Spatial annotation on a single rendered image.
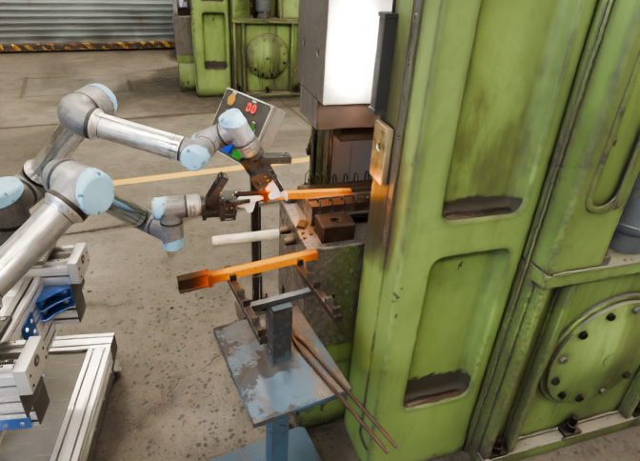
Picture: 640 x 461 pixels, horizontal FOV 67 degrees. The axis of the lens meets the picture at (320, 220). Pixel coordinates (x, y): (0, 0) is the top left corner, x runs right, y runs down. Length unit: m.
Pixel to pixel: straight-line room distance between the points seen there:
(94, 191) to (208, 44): 5.20
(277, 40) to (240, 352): 5.28
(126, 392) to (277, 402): 1.15
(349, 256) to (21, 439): 1.33
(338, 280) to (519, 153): 0.71
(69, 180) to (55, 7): 8.08
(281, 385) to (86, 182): 0.76
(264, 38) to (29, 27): 4.36
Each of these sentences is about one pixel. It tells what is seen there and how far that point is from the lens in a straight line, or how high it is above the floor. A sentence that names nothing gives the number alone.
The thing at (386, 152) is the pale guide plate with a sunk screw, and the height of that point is 1.29.
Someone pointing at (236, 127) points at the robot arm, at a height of 1.28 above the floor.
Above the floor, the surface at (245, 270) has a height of 0.95.
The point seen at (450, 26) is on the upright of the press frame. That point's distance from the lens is 1.21.
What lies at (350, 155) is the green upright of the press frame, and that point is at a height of 1.06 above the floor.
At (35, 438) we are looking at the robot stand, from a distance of 2.14.
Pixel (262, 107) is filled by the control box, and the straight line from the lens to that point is 2.09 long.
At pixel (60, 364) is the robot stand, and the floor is 0.21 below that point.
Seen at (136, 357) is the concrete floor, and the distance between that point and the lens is 2.60.
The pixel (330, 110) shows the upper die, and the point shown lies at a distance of 1.57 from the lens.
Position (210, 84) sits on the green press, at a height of 0.16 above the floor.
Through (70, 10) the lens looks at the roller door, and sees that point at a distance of 9.42.
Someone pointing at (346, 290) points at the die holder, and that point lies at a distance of 1.75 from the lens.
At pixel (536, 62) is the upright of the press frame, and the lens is 1.45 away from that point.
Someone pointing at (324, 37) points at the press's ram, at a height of 1.55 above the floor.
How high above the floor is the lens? 1.79
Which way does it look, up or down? 30 degrees down
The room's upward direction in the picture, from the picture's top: 4 degrees clockwise
